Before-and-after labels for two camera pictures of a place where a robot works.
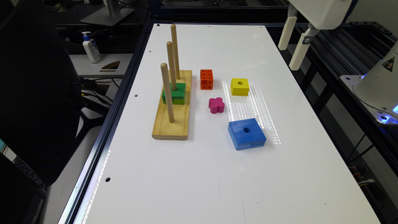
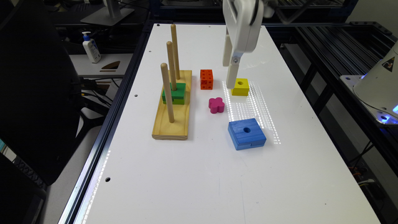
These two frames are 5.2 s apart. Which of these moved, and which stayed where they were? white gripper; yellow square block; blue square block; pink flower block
Moved: white gripper
Stayed: pink flower block; yellow square block; blue square block
